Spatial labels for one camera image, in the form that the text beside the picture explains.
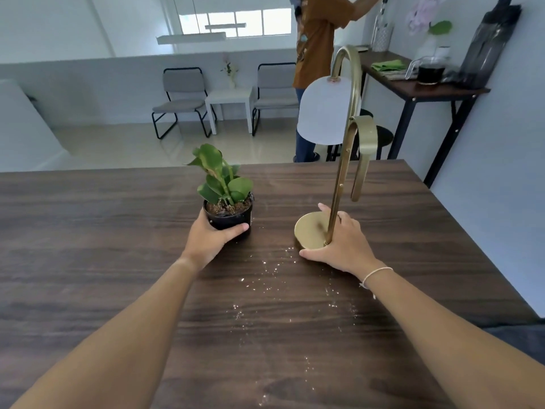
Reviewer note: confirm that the person's right hand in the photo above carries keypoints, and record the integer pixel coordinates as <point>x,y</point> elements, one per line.
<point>340,247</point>

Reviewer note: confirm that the person's left hand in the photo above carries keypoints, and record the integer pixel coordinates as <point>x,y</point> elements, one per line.
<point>204,244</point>

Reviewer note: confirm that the person's left thumb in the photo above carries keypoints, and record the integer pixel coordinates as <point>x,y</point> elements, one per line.
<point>234,232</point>

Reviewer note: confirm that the person's right thumb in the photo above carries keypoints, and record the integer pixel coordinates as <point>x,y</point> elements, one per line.
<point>312,252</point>

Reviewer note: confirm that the green potted plant black pot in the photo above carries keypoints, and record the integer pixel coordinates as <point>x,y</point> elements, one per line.
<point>224,195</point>

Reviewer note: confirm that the gold table lamp white shade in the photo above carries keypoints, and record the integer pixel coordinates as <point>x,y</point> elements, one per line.
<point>336,123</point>

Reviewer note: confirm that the person's right forearm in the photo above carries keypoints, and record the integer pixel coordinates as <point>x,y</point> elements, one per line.
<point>447,340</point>

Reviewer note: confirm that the person's left forearm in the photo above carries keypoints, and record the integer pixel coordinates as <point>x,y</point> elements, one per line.
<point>106,336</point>

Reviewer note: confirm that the black round stool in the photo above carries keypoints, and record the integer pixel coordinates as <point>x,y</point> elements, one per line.
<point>377,138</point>

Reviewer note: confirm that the small white side table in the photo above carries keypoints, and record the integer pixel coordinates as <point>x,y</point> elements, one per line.
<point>230,100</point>

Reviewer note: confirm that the small vase with flower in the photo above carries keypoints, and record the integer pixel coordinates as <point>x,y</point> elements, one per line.
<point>230,74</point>

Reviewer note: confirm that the dark wooden console table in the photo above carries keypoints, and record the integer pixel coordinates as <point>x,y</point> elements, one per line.
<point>425,106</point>

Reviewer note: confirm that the white hanging linear light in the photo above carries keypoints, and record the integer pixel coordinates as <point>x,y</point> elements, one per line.
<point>191,37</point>
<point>225,26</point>

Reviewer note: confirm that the green folded cloth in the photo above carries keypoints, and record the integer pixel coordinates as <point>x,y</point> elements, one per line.
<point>388,65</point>

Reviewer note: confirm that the window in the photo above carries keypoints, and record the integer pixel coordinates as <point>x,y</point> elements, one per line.
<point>235,23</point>

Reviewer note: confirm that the glass coffee carafe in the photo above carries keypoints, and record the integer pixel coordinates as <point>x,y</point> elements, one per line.
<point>430,71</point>

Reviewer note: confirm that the clear glass bottle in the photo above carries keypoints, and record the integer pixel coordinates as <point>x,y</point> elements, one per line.
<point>381,27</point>

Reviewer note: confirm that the pink flower arrangement white vase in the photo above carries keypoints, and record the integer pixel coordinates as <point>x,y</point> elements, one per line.
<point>428,25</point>

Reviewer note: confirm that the black tall appliance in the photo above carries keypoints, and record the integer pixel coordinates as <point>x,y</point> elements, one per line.
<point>489,44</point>

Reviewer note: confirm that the grey chair black frame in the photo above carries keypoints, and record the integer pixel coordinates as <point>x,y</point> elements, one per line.
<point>274,95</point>
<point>181,100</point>

